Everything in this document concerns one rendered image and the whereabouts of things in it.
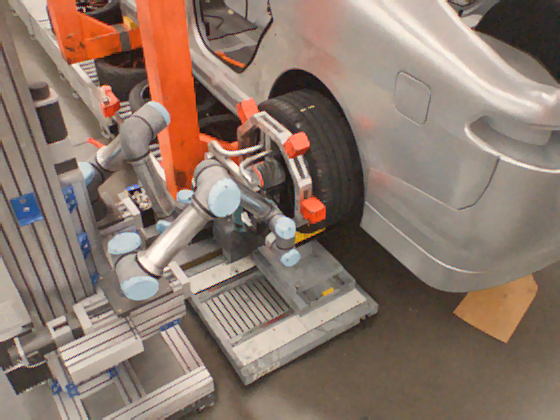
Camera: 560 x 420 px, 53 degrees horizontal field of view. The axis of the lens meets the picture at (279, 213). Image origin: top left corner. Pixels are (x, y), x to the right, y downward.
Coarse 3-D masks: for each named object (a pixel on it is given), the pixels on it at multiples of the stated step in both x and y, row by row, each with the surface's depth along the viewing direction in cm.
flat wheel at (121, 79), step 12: (96, 60) 428; (108, 60) 436; (120, 60) 434; (132, 60) 433; (144, 60) 433; (108, 72) 416; (120, 72) 413; (132, 72) 413; (144, 72) 414; (108, 84) 424; (120, 84) 419; (132, 84) 417; (120, 96) 426
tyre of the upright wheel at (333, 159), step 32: (288, 96) 254; (320, 96) 250; (256, 128) 272; (288, 128) 244; (320, 128) 239; (320, 160) 235; (352, 160) 243; (320, 192) 240; (352, 192) 248; (320, 224) 253
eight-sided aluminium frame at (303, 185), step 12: (252, 120) 251; (264, 120) 249; (240, 132) 267; (264, 132) 246; (276, 132) 239; (288, 132) 239; (240, 144) 273; (240, 156) 279; (300, 156) 238; (288, 168) 239; (300, 168) 239; (300, 180) 236; (300, 192) 238; (300, 216) 247
